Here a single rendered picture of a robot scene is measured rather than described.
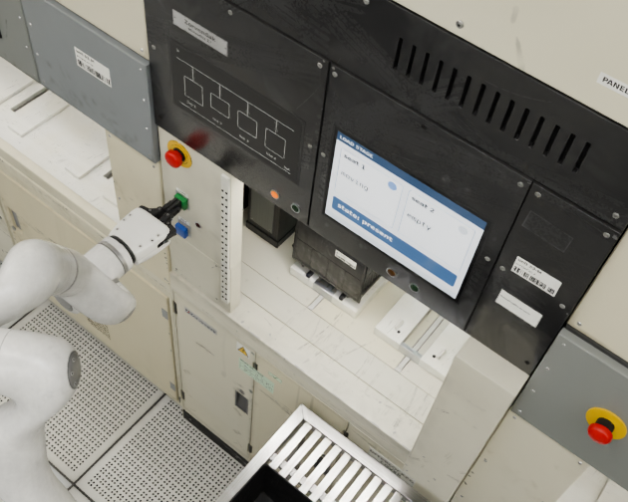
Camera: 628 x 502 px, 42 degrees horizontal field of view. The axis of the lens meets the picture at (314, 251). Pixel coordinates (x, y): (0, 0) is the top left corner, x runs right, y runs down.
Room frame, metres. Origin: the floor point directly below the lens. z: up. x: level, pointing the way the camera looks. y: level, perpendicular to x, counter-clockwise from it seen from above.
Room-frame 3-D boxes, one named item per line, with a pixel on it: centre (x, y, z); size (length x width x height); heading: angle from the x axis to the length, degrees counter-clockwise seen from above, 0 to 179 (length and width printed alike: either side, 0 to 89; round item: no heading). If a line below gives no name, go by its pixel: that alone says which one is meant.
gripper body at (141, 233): (1.01, 0.38, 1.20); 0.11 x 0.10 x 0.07; 149
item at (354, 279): (1.24, -0.09, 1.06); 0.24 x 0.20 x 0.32; 59
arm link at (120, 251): (0.96, 0.41, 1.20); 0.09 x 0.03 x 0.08; 59
